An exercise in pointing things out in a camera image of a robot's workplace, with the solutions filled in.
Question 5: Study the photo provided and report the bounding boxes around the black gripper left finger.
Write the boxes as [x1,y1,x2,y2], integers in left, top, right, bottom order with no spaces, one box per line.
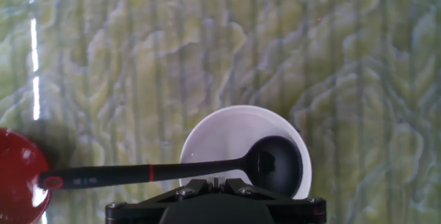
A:
[105,178,210,224]

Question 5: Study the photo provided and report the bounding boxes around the black ladle with red accents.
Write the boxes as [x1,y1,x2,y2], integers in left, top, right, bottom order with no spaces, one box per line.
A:
[37,135,305,198]

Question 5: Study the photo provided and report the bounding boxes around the white bowl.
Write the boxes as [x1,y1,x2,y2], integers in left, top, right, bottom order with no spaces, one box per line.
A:
[178,105,313,200]

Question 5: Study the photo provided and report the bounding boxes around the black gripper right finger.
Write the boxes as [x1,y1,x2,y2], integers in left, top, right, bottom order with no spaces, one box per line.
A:
[225,178,327,224]

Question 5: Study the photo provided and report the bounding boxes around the red bowl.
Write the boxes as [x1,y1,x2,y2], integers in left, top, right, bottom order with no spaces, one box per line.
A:
[0,128,53,224]

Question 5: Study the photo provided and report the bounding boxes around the green marble pattern mat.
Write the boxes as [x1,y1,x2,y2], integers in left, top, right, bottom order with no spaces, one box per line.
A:
[0,0,441,224]

